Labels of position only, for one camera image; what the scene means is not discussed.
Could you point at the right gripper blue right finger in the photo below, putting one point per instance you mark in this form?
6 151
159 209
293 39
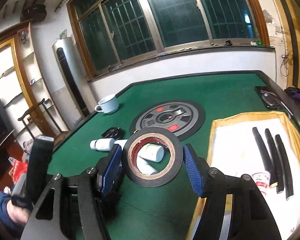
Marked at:
196 170

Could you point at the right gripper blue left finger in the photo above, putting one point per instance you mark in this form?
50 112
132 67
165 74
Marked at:
107 172

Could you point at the large white bottle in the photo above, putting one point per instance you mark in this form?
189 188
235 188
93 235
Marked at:
102 145

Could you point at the white bottle green picture label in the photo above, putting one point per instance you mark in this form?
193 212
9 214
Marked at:
144 167

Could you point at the black tape roll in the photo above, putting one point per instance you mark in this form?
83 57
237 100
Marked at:
167 169

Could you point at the white bottle red label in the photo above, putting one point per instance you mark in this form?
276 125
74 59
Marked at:
262 181

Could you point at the person left hand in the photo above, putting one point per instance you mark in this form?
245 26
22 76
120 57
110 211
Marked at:
17 214

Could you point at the white square box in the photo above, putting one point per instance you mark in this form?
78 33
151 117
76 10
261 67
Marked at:
121 142

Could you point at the black ribbed plastic cap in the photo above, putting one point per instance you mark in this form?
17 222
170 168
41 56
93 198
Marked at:
113 132

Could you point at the yellow cardboard box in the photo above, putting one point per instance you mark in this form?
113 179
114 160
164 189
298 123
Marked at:
234 151

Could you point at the wooden chair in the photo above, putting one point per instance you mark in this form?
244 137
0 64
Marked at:
35 115

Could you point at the white enamel mug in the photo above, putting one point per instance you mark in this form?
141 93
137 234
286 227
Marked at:
107 105

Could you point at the black foam tube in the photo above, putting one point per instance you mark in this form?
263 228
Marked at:
267 162
276 161
287 174

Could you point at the tall silver air conditioner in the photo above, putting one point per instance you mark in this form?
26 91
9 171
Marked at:
74 76

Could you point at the wooden shelf cabinet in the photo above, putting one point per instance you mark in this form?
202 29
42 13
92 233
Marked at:
10 36

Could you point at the table corner tray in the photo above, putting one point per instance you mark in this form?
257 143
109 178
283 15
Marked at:
272 101

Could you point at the window with metal bars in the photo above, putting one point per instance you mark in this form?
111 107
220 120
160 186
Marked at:
111 34

